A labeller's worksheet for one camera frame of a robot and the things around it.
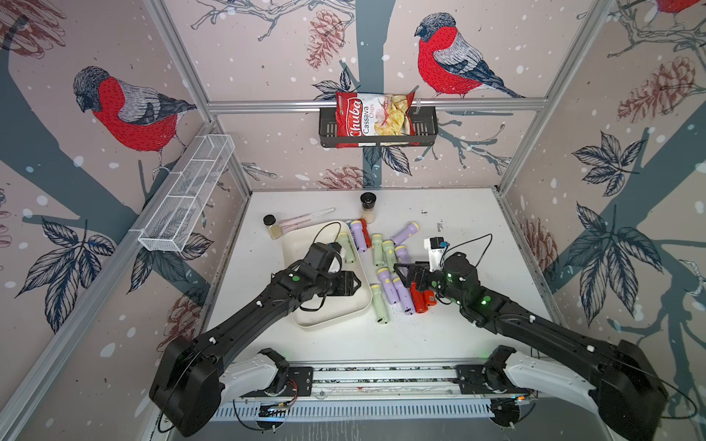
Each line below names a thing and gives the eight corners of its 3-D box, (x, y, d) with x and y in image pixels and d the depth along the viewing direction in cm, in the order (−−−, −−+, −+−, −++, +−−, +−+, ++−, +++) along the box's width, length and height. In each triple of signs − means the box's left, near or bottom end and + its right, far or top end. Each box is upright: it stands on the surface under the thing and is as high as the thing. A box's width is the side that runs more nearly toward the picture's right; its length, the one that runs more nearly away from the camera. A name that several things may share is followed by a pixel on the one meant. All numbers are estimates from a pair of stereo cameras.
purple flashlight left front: (386, 306, 88) (387, 303, 86) (376, 272, 96) (376, 269, 94) (398, 303, 88) (399, 300, 86) (387, 270, 96) (387, 267, 94)
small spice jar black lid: (269, 239, 107) (261, 224, 100) (271, 230, 110) (264, 214, 103) (281, 239, 107) (274, 223, 100) (283, 230, 110) (277, 214, 103)
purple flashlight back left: (357, 254, 100) (357, 247, 96) (351, 229, 108) (351, 221, 104) (366, 252, 101) (367, 245, 97) (360, 227, 108) (360, 220, 105)
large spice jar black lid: (360, 224, 111) (360, 205, 102) (360, 210, 115) (360, 191, 107) (375, 224, 110) (376, 205, 102) (375, 210, 115) (376, 191, 107)
